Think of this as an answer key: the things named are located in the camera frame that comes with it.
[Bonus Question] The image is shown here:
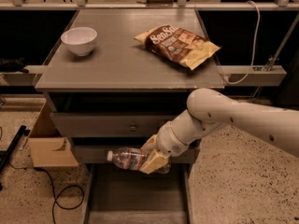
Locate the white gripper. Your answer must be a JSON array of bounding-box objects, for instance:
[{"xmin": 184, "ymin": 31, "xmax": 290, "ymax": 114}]
[{"xmin": 139, "ymin": 121, "xmax": 188, "ymax": 175}]

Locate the clear plastic water bottle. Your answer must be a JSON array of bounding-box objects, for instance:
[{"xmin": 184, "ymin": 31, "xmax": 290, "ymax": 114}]
[{"xmin": 107, "ymin": 147, "xmax": 171, "ymax": 174}]

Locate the sea salt chip bag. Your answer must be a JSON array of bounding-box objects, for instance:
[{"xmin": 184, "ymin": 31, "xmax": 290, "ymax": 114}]
[{"xmin": 135, "ymin": 24, "xmax": 220, "ymax": 70}]

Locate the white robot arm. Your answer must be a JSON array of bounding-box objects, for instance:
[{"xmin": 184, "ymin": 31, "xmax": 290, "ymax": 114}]
[{"xmin": 140, "ymin": 88, "xmax": 299, "ymax": 174}]

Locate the grey open bottom drawer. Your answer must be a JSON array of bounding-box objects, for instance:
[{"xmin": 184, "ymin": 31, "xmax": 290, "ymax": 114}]
[{"xmin": 81, "ymin": 164, "xmax": 194, "ymax": 224}]

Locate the grey middle drawer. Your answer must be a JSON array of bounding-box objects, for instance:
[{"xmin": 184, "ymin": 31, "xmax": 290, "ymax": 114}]
[{"xmin": 72, "ymin": 146, "xmax": 200, "ymax": 163}]

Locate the grey top drawer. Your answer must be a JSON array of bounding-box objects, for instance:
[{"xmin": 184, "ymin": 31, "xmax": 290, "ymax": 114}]
[{"xmin": 50, "ymin": 112, "xmax": 177, "ymax": 137}]

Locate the grey drawer cabinet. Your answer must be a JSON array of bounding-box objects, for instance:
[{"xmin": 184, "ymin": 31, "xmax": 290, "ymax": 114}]
[{"xmin": 36, "ymin": 8, "xmax": 223, "ymax": 150}]

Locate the cardboard box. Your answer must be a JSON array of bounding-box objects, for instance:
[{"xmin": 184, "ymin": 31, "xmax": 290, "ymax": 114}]
[{"xmin": 28, "ymin": 103, "xmax": 78, "ymax": 168}]

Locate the black metal stand leg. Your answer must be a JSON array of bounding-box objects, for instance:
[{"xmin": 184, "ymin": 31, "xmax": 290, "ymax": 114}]
[{"xmin": 0, "ymin": 125, "xmax": 30, "ymax": 191}]

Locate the white ceramic bowl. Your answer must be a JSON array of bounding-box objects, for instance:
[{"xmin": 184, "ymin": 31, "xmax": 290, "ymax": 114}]
[{"xmin": 61, "ymin": 27, "xmax": 97, "ymax": 56}]

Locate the grey horizontal rail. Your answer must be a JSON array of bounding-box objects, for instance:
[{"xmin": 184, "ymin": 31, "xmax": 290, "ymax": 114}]
[{"xmin": 218, "ymin": 65, "xmax": 287, "ymax": 87}]

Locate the black floor cable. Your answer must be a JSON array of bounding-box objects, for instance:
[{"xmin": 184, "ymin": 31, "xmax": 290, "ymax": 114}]
[{"xmin": 7, "ymin": 159, "xmax": 86, "ymax": 224}]

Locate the white hanging cable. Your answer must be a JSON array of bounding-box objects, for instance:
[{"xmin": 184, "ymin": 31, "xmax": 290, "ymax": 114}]
[{"xmin": 222, "ymin": 0, "xmax": 262, "ymax": 86}]

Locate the black object on rail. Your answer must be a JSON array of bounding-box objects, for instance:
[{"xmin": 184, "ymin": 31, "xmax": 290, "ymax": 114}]
[{"xmin": 0, "ymin": 58, "xmax": 29, "ymax": 74}]

